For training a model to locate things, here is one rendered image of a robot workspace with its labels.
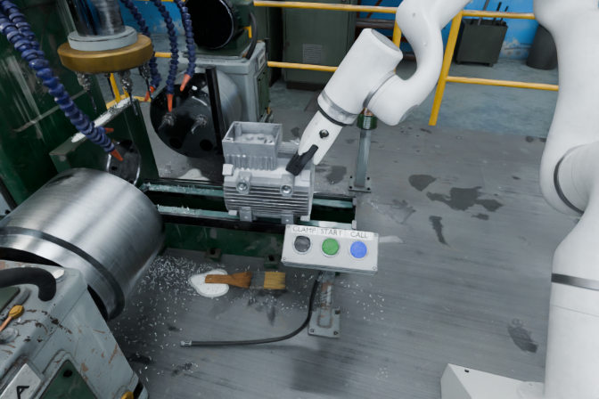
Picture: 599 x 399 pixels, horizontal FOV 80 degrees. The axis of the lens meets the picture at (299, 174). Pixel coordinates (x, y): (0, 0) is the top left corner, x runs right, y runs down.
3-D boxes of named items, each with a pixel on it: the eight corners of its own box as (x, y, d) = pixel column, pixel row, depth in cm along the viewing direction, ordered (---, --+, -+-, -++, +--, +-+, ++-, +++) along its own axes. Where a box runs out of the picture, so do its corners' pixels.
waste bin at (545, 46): (551, 62, 486) (570, 15, 452) (561, 71, 456) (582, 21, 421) (520, 60, 494) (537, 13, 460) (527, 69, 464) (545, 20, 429)
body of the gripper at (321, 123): (351, 130, 66) (320, 170, 72) (352, 107, 74) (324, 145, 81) (317, 109, 65) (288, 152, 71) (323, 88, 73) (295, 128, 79)
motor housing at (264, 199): (227, 230, 88) (217, 166, 77) (246, 183, 103) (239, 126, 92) (307, 236, 86) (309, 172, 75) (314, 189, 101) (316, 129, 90)
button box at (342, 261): (283, 266, 68) (280, 261, 63) (288, 230, 70) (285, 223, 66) (374, 276, 66) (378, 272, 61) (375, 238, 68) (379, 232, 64)
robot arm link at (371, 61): (370, 113, 71) (336, 84, 73) (414, 57, 63) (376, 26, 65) (353, 120, 64) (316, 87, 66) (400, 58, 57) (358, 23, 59)
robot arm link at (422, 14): (500, 28, 68) (389, 137, 67) (436, -20, 72) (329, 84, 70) (523, -4, 60) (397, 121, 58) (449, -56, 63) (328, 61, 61)
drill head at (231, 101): (146, 170, 110) (123, 93, 96) (195, 113, 143) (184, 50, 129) (224, 176, 107) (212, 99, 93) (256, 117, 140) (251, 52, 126)
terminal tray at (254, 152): (225, 169, 82) (221, 142, 78) (236, 146, 91) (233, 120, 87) (275, 172, 81) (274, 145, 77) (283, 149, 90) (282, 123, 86)
